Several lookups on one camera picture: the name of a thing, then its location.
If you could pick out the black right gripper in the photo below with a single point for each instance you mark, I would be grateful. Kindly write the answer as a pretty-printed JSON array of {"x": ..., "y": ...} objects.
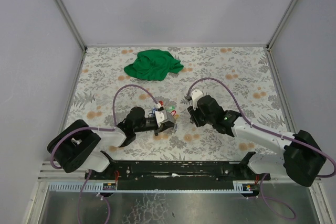
[{"x": 194, "y": 117}]

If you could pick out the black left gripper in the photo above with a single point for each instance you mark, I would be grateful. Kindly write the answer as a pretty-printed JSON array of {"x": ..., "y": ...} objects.
[{"x": 167, "y": 124}]

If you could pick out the blue key tag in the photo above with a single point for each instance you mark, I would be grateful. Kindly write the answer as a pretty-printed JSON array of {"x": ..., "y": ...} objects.
[{"x": 152, "y": 113}]

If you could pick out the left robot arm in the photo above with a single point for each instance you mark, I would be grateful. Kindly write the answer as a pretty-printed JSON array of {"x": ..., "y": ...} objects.
[{"x": 81, "y": 146}]

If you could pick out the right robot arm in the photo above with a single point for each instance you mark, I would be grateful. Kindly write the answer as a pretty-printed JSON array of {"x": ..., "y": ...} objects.
[{"x": 296, "y": 155}]

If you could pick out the green crumpled cloth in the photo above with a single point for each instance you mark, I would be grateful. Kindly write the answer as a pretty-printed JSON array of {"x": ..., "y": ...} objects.
[{"x": 153, "y": 65}]

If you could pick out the floral table mat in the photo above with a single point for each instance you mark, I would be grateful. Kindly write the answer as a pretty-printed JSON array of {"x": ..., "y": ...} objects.
[{"x": 239, "y": 78}]

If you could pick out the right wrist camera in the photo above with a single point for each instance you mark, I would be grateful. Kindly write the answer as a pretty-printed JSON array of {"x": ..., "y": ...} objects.
[{"x": 194, "y": 97}]

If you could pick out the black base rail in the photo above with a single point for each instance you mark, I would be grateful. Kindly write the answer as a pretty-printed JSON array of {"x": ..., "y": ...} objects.
[{"x": 176, "y": 175}]

